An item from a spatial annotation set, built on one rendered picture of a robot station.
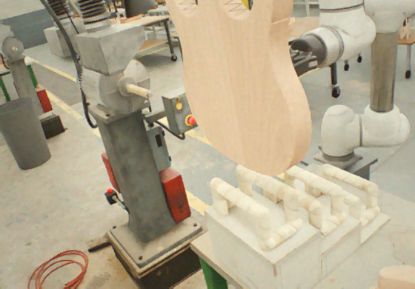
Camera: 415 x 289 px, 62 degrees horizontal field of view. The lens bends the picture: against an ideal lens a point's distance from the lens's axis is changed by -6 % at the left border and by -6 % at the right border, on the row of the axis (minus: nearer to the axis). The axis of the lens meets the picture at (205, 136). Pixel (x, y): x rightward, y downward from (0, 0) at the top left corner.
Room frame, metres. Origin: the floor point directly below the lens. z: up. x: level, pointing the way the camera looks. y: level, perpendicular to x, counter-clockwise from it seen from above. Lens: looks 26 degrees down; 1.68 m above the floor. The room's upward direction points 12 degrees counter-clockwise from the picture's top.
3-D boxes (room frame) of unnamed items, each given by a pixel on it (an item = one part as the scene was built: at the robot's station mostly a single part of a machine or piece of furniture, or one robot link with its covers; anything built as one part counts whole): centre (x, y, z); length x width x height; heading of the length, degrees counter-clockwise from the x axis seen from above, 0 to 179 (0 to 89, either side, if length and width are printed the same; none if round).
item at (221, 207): (0.74, 0.00, 1.15); 0.03 x 0.03 x 0.09
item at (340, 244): (0.77, -0.22, 0.98); 0.27 x 0.16 x 0.09; 30
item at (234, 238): (0.69, -0.09, 1.02); 0.27 x 0.15 x 0.17; 30
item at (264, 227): (0.59, -0.08, 1.15); 0.03 x 0.03 x 0.09
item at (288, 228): (0.60, -0.13, 1.12); 0.11 x 0.03 x 0.03; 120
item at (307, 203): (0.75, -0.18, 1.12); 0.20 x 0.03 x 0.03; 29
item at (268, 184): (0.71, -0.12, 1.20); 0.20 x 0.03 x 0.03; 29
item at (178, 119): (1.78, 0.14, 0.99); 0.24 x 0.21 x 0.26; 31
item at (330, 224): (0.68, -0.27, 1.04); 0.11 x 0.03 x 0.03; 120
